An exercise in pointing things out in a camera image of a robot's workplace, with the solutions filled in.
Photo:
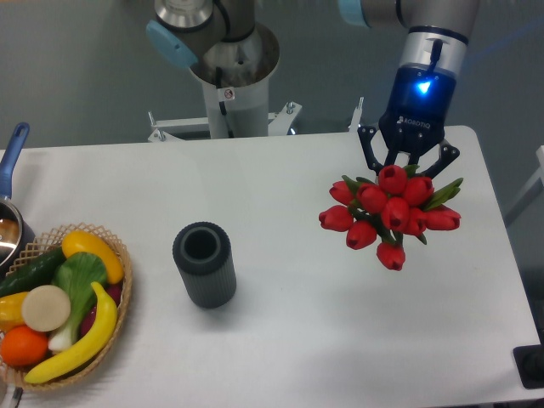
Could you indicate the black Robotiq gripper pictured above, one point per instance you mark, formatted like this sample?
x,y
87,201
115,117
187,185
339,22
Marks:
x,y
414,120

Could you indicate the red tulip bouquet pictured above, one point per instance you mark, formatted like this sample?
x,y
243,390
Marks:
x,y
398,204

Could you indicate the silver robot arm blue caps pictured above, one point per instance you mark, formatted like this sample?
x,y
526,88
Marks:
x,y
231,43

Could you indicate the dark grey ribbed vase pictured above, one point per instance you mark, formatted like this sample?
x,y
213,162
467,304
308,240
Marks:
x,y
202,253

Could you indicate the black device at table edge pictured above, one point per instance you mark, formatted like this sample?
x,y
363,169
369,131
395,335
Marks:
x,y
529,362

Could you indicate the dark red vegetable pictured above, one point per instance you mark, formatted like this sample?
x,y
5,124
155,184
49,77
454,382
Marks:
x,y
115,292

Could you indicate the yellow banana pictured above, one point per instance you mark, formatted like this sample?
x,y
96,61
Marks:
x,y
84,349

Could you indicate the green bok choy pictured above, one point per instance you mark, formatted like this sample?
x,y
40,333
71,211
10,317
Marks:
x,y
74,277

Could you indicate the woven wicker basket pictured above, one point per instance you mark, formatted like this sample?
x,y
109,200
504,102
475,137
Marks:
x,y
45,243

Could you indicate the green cucumber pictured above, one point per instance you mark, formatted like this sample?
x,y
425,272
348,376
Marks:
x,y
38,272

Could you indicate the beige round disc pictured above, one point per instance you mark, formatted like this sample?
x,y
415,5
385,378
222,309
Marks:
x,y
46,308

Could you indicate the yellow bell pepper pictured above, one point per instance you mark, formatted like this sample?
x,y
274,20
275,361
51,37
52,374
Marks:
x,y
11,311

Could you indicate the orange fruit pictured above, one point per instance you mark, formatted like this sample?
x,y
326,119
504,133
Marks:
x,y
23,346

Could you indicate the white frame at right edge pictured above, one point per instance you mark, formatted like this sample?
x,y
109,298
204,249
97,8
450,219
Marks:
x,y
527,193

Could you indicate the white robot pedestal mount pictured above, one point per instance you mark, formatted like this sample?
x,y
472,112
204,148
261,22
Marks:
x,y
232,113

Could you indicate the blue handled saucepan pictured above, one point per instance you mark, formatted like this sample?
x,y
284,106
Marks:
x,y
15,232

